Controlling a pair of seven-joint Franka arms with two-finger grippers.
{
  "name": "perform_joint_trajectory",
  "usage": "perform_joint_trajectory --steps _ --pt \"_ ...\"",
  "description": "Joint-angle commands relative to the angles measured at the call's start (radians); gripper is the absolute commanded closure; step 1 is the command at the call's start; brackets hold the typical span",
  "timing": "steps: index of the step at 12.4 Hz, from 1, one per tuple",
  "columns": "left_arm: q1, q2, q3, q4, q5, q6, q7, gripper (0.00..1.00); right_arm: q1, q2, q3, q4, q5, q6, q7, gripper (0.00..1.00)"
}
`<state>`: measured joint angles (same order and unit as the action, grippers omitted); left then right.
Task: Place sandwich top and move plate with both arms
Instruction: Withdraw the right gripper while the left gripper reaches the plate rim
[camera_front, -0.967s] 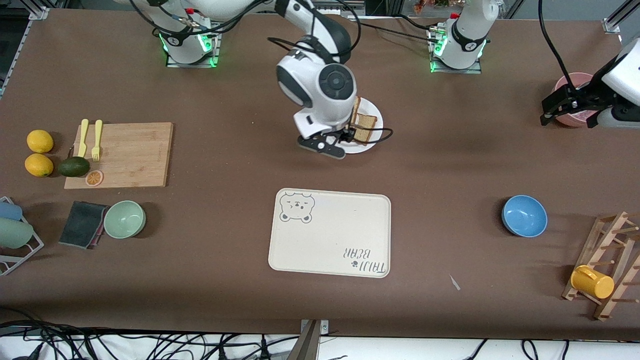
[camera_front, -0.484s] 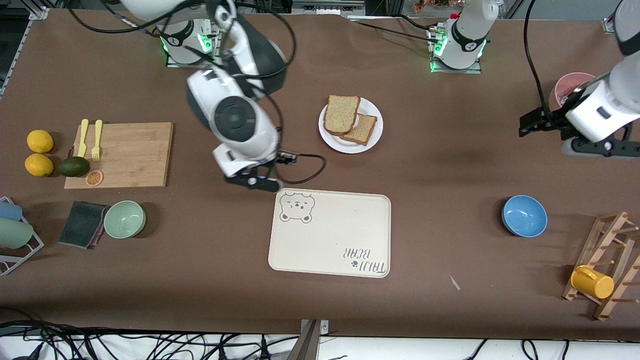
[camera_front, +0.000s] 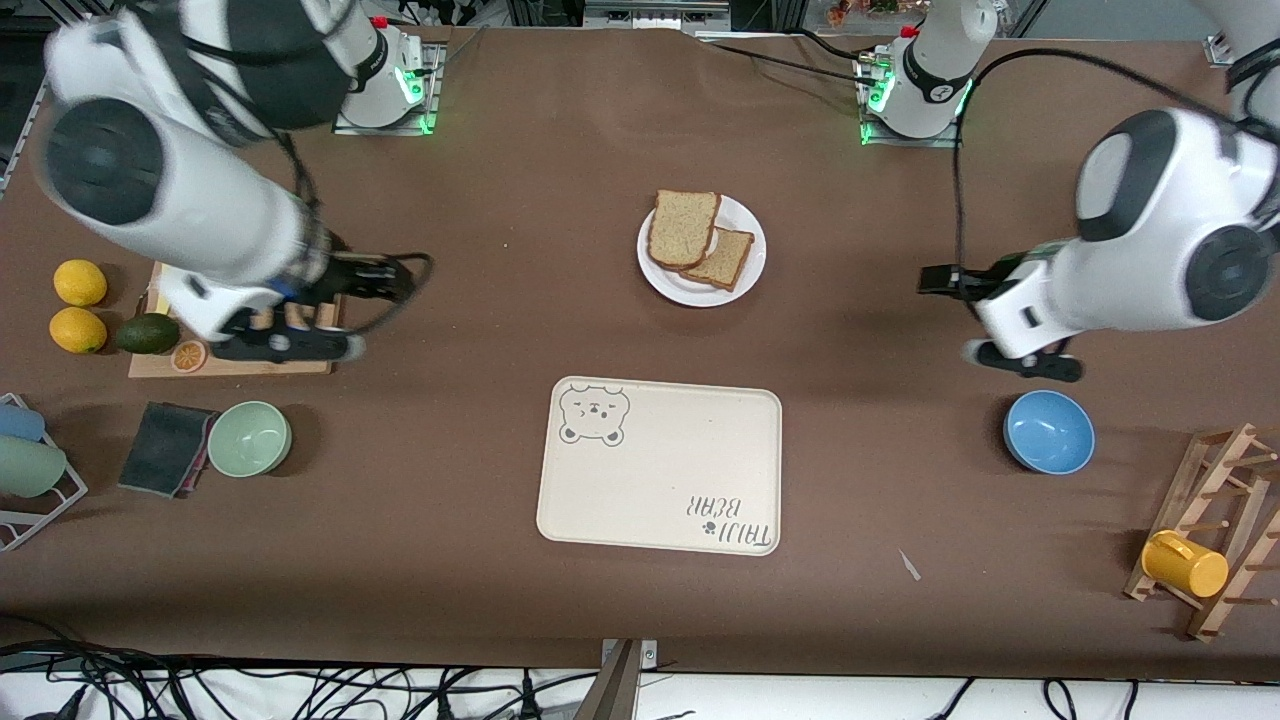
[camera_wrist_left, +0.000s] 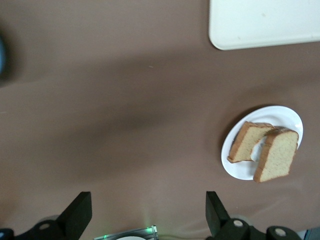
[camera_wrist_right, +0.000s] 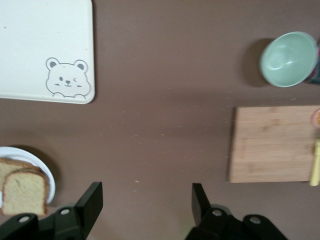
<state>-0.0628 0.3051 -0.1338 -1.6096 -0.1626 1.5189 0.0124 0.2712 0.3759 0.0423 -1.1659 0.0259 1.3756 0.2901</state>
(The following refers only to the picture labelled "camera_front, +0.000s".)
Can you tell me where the white round plate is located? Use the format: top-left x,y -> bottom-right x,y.
637,191 -> 768,308

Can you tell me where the brown bread slice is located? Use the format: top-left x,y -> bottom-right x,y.
646,190 -> 722,272
680,227 -> 756,293

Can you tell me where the wooden cutting board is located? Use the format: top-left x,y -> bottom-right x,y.
128,260 -> 346,381

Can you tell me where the blue bowl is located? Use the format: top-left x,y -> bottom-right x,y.
1002,390 -> 1096,476

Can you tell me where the pale green bowl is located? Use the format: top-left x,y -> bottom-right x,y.
207,401 -> 293,478

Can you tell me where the dark green avocado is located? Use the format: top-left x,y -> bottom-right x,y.
113,314 -> 181,357

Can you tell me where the dark grey cloth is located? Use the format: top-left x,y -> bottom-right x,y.
117,401 -> 219,498

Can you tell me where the yellow lemon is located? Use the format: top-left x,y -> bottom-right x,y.
54,259 -> 109,308
49,306 -> 109,356

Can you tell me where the cream bear print tray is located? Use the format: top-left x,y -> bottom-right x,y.
536,376 -> 783,557

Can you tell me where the yellow mug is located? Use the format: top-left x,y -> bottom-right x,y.
1141,530 -> 1230,599

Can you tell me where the blue cup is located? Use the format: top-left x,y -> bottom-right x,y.
0,402 -> 47,443

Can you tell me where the pale green cup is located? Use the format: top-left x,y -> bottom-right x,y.
0,436 -> 69,499

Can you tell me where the wooden mug rack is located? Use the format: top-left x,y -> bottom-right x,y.
1124,422 -> 1280,642

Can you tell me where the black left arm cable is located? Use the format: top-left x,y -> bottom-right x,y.
948,48 -> 1280,291

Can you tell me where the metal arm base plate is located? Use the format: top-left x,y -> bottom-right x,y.
856,50 -> 966,149
331,40 -> 443,137

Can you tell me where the black table cable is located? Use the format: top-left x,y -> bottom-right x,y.
695,28 -> 891,86

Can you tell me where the white wire cup rack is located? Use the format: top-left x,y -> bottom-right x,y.
0,392 -> 89,553

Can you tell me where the grey metal frame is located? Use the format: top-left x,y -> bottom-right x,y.
505,0 -> 801,36

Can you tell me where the black cable bundle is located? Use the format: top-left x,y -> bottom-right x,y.
0,615 -> 601,720

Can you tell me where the metal table clamp bracket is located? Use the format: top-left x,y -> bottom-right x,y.
598,638 -> 661,720

